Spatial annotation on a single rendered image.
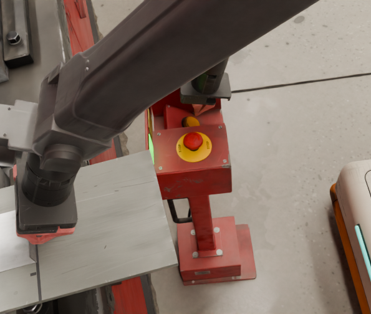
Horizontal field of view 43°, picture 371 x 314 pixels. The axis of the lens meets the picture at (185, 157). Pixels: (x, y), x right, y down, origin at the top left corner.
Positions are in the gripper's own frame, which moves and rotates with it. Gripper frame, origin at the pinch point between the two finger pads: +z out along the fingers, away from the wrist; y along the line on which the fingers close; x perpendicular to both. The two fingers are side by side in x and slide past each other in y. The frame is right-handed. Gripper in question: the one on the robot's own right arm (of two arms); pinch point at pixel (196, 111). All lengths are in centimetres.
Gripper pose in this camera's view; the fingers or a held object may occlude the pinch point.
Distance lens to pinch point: 101.0
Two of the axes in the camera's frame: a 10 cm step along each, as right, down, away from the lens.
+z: -1.7, 5.3, 8.3
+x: 0.7, 8.5, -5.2
